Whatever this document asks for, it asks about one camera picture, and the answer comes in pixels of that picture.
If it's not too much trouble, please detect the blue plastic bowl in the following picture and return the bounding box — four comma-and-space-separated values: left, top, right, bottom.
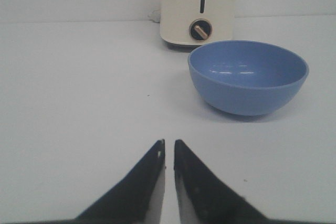
187, 40, 309, 116

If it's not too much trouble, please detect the cream white toaster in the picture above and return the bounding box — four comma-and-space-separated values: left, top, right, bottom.
160, 0, 235, 47

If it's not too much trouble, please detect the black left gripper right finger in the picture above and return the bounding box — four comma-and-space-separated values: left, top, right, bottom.
173, 139, 271, 224

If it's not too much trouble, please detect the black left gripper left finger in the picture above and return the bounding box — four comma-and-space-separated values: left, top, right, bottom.
75, 138, 166, 224

